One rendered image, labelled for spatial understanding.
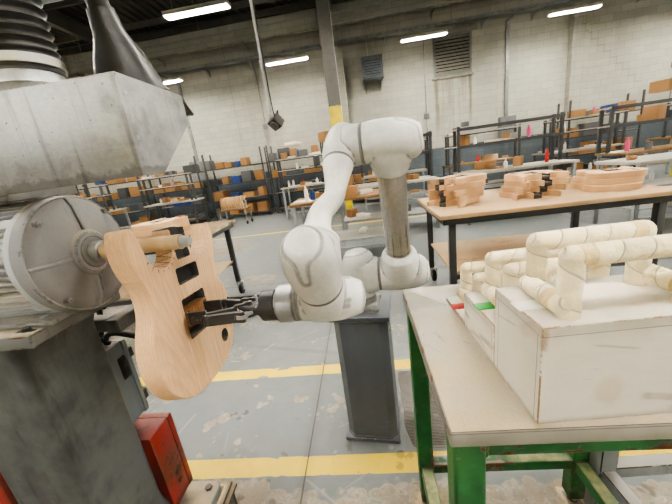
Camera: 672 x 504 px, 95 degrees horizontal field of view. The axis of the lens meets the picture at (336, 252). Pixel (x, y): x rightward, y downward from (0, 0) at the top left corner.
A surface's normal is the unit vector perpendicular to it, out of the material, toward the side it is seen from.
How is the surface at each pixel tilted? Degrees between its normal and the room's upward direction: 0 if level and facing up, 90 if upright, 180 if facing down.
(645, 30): 90
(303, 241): 48
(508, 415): 0
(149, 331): 56
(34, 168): 90
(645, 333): 90
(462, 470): 91
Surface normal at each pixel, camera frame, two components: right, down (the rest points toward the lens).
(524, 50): -0.07, 0.29
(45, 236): 0.96, -0.15
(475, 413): -0.13, -0.95
